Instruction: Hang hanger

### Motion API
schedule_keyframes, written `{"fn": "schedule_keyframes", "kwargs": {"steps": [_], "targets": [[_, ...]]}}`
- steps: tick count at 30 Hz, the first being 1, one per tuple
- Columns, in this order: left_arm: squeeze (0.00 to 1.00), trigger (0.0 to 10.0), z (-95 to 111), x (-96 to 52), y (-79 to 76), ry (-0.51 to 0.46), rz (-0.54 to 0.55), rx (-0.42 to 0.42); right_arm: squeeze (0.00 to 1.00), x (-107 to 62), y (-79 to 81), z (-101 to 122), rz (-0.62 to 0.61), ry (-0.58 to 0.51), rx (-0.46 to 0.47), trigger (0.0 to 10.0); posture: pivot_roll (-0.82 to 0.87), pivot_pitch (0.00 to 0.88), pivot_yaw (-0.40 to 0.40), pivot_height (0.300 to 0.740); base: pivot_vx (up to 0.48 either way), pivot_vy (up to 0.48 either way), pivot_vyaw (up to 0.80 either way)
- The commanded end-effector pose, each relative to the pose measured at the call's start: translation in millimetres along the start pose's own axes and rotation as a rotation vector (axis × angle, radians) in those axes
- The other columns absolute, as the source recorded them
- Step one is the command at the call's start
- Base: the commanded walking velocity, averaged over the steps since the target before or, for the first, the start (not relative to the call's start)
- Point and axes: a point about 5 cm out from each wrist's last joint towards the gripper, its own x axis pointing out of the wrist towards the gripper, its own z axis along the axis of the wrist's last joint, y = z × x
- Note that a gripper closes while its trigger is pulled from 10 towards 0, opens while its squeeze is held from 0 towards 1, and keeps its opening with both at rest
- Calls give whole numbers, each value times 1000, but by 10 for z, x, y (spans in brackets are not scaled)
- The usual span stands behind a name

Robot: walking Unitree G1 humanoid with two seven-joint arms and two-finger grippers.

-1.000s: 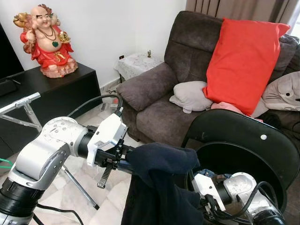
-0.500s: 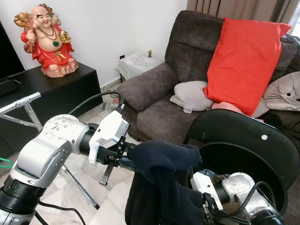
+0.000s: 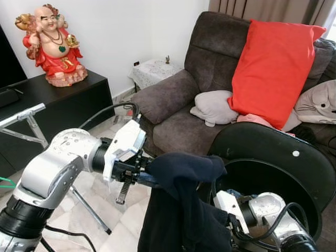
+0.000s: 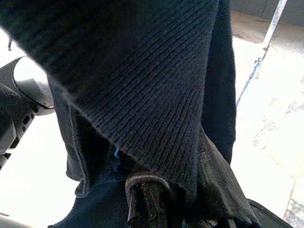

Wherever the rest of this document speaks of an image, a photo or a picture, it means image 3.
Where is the black garment with small logo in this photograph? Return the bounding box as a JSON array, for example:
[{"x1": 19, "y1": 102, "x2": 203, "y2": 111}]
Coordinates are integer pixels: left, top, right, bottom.
[{"x1": 138, "y1": 152, "x2": 234, "y2": 252}]

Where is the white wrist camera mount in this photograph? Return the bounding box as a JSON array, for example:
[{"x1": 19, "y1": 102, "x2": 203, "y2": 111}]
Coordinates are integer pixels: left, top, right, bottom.
[
  {"x1": 213, "y1": 189, "x2": 250, "y2": 234},
  {"x1": 102, "y1": 120, "x2": 146, "y2": 183}
]

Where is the large red pillow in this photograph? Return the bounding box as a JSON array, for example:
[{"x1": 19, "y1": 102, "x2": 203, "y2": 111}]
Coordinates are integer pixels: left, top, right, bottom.
[{"x1": 227, "y1": 19, "x2": 326, "y2": 129}]

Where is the black round-back chair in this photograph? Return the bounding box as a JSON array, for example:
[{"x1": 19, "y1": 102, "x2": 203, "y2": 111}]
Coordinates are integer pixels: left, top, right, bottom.
[{"x1": 207, "y1": 122, "x2": 336, "y2": 252}]

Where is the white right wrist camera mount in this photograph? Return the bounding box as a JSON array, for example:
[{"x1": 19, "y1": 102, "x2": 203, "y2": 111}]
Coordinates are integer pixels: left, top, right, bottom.
[{"x1": 213, "y1": 189, "x2": 250, "y2": 234}]

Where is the side table with lace cloth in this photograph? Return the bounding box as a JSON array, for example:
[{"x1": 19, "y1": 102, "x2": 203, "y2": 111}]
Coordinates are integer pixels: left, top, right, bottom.
[{"x1": 129, "y1": 59, "x2": 184, "y2": 91}]

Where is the small pale grey cushion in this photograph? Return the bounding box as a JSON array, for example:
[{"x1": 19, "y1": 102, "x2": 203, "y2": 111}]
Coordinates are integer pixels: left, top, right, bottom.
[{"x1": 190, "y1": 90, "x2": 239, "y2": 128}]

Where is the grey cat-face plush cushion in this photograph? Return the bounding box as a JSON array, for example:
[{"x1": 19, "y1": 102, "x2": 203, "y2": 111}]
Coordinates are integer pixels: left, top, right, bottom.
[{"x1": 283, "y1": 80, "x2": 336, "y2": 132}]

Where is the black soundbar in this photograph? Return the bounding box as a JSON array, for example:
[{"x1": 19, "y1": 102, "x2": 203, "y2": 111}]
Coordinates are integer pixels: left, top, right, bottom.
[{"x1": 0, "y1": 88, "x2": 24, "y2": 108}]

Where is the black TV console cabinet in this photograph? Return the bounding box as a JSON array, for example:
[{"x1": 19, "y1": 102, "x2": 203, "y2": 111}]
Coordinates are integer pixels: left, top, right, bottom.
[{"x1": 0, "y1": 69, "x2": 115, "y2": 179}]

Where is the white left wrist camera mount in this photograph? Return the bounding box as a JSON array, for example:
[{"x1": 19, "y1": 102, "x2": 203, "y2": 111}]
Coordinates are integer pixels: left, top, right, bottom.
[{"x1": 102, "y1": 120, "x2": 146, "y2": 183}]

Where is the pink folded cloth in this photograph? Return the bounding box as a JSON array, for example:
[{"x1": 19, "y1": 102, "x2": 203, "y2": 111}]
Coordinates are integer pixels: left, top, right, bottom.
[{"x1": 237, "y1": 113, "x2": 295, "y2": 137}]

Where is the red laughing Buddha statue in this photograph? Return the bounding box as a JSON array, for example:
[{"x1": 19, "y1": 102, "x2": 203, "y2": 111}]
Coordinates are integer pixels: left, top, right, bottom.
[{"x1": 15, "y1": 4, "x2": 89, "y2": 88}]

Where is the brown grey fabric sofa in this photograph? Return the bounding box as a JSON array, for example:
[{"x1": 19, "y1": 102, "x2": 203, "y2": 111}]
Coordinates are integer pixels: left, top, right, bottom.
[{"x1": 130, "y1": 12, "x2": 336, "y2": 158}]

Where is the brown window curtain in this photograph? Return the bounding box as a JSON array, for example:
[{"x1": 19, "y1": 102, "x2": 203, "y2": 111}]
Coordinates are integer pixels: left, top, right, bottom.
[{"x1": 208, "y1": 0, "x2": 336, "y2": 29}]

